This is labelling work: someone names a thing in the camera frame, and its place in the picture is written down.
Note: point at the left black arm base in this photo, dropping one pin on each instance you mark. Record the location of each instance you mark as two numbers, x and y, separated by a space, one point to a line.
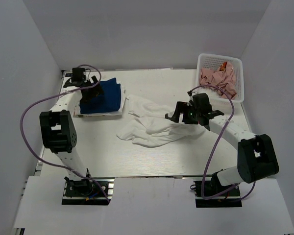
85 192

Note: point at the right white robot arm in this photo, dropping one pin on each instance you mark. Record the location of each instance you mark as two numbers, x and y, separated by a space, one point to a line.
256 158

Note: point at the pink t shirt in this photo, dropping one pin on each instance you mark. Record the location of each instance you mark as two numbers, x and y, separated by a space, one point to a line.
224 78

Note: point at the white plastic basket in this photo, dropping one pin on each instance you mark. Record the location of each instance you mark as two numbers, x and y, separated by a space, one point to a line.
212 61

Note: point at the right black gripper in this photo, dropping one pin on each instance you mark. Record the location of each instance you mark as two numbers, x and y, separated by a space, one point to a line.
179 108

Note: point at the folded white t shirt stack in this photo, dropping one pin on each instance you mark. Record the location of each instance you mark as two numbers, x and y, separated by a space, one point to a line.
77 113

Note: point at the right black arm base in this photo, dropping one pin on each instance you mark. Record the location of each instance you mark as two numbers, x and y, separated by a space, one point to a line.
229 199

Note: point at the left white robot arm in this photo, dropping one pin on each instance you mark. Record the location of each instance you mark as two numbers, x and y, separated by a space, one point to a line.
57 126

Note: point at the folded blue t shirt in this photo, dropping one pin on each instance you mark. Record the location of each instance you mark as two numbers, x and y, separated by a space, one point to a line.
109 101

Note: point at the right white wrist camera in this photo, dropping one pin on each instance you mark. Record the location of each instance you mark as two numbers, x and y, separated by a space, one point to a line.
193 92

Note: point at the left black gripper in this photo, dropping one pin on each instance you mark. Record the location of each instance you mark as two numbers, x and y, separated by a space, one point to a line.
96 91

